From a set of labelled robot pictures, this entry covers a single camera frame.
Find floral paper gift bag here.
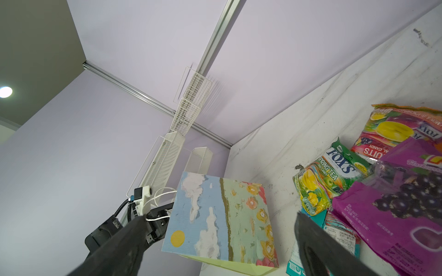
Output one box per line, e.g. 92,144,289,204
162,172,279,276

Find purple grape candy bag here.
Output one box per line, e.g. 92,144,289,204
332,138,442,276

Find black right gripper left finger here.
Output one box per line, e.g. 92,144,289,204
70,216,147,276

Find red Fox's fruits candy bag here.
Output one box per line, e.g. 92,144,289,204
351,103,442,162

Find white wire wall basket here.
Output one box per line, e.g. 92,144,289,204
170,67,212,136

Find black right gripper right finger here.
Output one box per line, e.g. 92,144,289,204
294,212,376,276

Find teal snack pack left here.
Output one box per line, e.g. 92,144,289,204
286,208,361,276

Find white mesh two-tier shelf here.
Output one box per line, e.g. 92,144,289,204
126,132,213,198

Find green Fox's spring tea bag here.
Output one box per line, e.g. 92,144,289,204
293,139,371,216

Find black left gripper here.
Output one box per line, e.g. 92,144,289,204
146,202,174,245

